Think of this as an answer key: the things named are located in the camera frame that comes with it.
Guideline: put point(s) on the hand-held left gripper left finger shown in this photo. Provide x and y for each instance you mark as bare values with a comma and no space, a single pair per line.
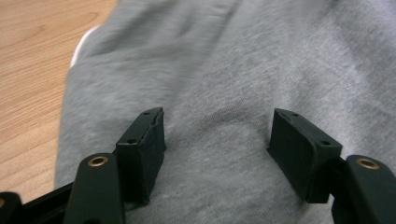
141,155

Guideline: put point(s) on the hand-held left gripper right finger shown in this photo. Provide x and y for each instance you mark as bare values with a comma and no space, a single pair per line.
300,155

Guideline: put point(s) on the grey sweat shorts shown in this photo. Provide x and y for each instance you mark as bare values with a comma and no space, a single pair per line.
224,71

